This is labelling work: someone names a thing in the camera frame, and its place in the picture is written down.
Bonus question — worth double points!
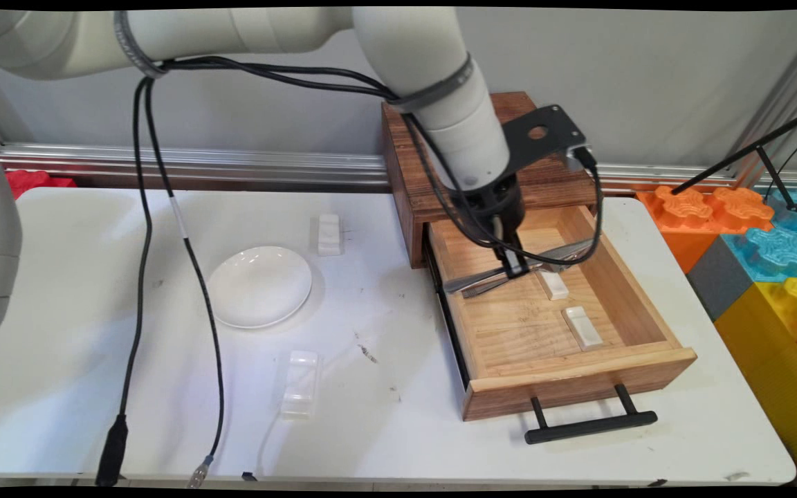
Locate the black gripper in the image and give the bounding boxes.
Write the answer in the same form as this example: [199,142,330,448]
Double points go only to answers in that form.
[464,173,531,279]

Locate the silver metal knife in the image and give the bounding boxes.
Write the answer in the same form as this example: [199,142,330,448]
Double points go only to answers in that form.
[443,239,596,295]

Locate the silver metal fork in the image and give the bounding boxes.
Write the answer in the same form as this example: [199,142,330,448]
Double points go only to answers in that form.
[461,242,594,299]

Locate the white ceramic cutlery rest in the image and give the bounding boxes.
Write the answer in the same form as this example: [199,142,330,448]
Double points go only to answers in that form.
[318,213,342,257]
[562,306,605,352]
[281,350,320,418]
[539,270,571,301]

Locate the dark brown wooden cabinet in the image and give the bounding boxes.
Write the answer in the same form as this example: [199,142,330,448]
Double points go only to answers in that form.
[381,91,605,269]

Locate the light wooden drawer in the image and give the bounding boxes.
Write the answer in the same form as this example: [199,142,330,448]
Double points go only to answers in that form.
[426,205,698,423]

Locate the orange foam building block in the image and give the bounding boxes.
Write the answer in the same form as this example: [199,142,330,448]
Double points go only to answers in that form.
[637,185,775,274]

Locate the grey foam building block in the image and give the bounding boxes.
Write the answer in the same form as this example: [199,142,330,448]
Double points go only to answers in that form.
[687,237,759,320]

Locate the white round plate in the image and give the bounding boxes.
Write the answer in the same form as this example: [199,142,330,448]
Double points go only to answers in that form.
[206,246,313,329]

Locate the black tripod stand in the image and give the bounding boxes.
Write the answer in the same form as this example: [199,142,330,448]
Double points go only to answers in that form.
[672,104,797,221]

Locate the blue foam building block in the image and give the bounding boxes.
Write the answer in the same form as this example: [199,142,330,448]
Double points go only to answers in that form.
[720,188,797,283]

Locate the yellow foam building block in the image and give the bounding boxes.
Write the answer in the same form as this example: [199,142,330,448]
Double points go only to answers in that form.
[715,277,797,486]

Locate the red foam building block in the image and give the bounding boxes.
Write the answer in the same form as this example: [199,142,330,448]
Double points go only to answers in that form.
[4,169,77,200]

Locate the black drawer slide rail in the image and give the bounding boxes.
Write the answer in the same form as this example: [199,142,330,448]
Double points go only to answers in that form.
[423,228,472,391]

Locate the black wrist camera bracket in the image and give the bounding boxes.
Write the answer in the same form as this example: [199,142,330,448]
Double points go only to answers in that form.
[499,104,589,174]

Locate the grey wrist velcro strap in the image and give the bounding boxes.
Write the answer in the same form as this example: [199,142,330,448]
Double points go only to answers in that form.
[388,55,474,115]

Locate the black drawer handle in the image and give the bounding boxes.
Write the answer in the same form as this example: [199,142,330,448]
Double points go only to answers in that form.
[524,384,659,445]

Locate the aluminium wall rail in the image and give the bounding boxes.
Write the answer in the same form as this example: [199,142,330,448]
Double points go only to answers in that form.
[0,143,797,194]

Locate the thin black white-banded cable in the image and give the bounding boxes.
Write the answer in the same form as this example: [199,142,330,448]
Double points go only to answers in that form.
[143,59,531,489]

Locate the thick black cable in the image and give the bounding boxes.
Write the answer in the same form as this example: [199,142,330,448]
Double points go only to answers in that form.
[94,59,605,488]

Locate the grey forearm velcro strap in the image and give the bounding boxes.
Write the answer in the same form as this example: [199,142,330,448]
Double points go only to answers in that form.
[113,10,168,79]

